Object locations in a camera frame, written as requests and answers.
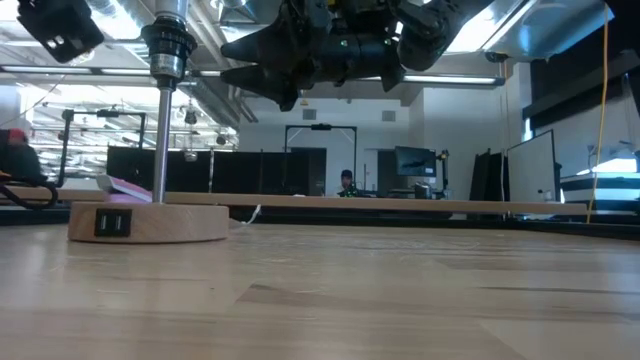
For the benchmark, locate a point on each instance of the black computer monitor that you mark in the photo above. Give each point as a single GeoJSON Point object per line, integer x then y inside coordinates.
{"type": "Point", "coordinates": [415, 161]}

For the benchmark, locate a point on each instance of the wooden base table lamp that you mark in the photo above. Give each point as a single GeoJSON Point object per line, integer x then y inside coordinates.
{"type": "Point", "coordinates": [165, 225]}

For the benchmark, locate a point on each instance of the grey wall speaker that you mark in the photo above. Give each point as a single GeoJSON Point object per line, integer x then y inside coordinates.
{"type": "Point", "coordinates": [309, 115]}
{"type": "Point", "coordinates": [389, 116]}

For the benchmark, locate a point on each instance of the black partition panels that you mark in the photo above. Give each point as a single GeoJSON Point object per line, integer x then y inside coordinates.
{"type": "Point", "coordinates": [240, 172]}

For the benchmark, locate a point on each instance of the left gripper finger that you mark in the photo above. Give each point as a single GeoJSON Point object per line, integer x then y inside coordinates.
{"type": "Point", "coordinates": [62, 27]}

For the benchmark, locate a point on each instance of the black gantry frame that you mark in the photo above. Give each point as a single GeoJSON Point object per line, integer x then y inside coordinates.
{"type": "Point", "coordinates": [325, 127]}
{"type": "Point", "coordinates": [63, 150]}

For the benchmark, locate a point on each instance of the white rolling whiteboard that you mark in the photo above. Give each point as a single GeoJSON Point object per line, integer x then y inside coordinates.
{"type": "Point", "coordinates": [530, 170]}

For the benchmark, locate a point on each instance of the person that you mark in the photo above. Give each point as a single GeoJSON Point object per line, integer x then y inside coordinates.
{"type": "Point", "coordinates": [20, 160]}
{"type": "Point", "coordinates": [346, 185]}

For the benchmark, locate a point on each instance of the black standing panel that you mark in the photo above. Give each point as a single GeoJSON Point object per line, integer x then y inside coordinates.
{"type": "Point", "coordinates": [487, 175]}

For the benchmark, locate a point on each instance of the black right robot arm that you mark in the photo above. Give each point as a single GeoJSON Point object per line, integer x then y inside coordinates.
{"type": "Point", "coordinates": [435, 30]}

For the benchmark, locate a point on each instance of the black ceiling camera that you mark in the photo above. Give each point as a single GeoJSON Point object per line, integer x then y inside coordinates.
{"type": "Point", "coordinates": [497, 57]}

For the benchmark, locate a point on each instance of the light wooden desk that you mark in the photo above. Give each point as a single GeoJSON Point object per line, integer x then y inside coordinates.
{"type": "Point", "coordinates": [400, 202]}

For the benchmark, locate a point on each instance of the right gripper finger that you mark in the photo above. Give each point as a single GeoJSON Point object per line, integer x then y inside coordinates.
{"type": "Point", "coordinates": [270, 82]}
{"type": "Point", "coordinates": [265, 47]}

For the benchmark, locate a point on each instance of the pink and white stapler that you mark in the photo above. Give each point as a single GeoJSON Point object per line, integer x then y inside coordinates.
{"type": "Point", "coordinates": [125, 186]}

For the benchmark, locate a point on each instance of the white storage shelves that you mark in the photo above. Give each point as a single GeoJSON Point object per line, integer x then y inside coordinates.
{"type": "Point", "coordinates": [600, 187]}

